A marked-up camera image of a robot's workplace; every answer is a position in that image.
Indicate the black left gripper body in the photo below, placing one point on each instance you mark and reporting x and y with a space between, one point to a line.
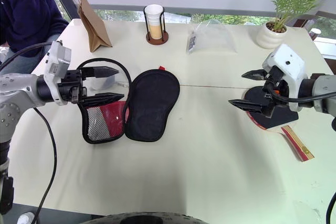
72 79

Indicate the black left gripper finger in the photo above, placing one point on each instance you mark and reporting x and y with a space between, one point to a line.
102 72
102 98

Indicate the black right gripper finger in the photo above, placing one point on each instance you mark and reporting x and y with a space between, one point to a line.
249 106
256 75

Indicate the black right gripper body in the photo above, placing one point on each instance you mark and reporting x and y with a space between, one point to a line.
282 115

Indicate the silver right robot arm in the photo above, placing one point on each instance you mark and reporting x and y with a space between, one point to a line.
321 90

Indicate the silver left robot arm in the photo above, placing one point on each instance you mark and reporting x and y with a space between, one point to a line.
15 87

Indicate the table tennis paddle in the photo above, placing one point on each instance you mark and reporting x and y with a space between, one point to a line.
296 142

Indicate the black zippered paddle case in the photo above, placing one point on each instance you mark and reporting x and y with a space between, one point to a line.
152 103

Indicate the white ribbed plant pot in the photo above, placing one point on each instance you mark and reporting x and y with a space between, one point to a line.
270 37

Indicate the brown paper bag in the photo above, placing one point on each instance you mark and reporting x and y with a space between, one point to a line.
94 24

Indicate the clear plastic bag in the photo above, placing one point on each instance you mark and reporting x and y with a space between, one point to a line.
212 37

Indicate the stack of paper cups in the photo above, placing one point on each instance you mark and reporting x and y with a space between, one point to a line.
153 22

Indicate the small white cup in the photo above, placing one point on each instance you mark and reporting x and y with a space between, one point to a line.
314 33

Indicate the person in dark blue hoodie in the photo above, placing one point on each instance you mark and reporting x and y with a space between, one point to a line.
23 11

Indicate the small white object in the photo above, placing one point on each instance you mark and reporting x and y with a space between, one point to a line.
26 218

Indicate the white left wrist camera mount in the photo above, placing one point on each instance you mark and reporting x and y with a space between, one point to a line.
59 56

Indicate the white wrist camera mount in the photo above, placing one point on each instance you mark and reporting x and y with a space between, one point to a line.
59 56
288 64

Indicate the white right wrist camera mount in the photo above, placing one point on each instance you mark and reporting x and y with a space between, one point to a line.
288 64

